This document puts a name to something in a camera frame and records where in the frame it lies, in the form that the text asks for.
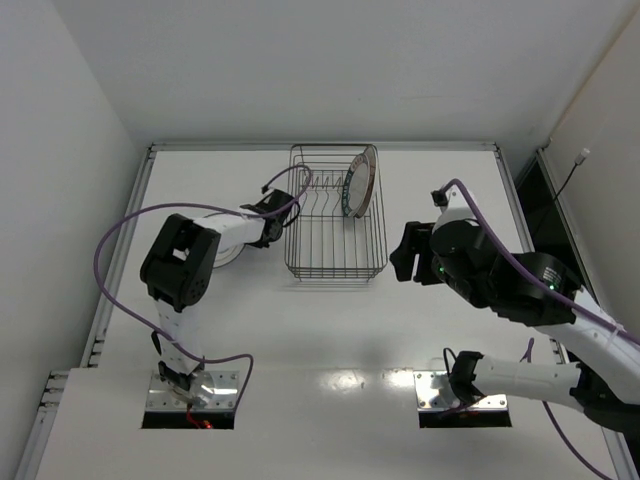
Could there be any white plate black line drawing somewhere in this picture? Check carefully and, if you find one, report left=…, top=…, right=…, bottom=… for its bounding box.
left=213, top=244, right=246, bottom=269

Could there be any teal rimmed plate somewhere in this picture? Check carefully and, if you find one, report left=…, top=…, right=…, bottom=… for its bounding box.
left=341, top=152, right=368, bottom=218

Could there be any orange sunburst plate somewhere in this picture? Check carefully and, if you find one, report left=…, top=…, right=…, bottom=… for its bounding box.
left=359, top=144, right=379, bottom=217

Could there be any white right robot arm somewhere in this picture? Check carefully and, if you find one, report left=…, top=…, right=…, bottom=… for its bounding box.
left=390, top=216, right=639, bottom=436

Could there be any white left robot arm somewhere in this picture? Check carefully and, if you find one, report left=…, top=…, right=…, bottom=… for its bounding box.
left=140, top=189, right=300, bottom=406

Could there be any metal wire dish rack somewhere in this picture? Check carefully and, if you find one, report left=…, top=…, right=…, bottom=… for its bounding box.
left=285, top=143, right=388, bottom=283

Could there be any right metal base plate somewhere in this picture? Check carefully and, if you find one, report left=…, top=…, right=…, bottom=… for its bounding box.
left=413, top=370, right=508, bottom=413

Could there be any metal base plate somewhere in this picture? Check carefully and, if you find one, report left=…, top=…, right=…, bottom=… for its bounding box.
left=413, top=370, right=508, bottom=413
left=145, top=370, right=240, bottom=413

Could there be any black wall cable white plug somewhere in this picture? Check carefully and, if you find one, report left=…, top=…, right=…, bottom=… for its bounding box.
left=552, top=148, right=590, bottom=203

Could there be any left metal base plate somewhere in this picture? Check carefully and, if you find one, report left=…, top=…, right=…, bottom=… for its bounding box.
left=145, top=370, right=240, bottom=413

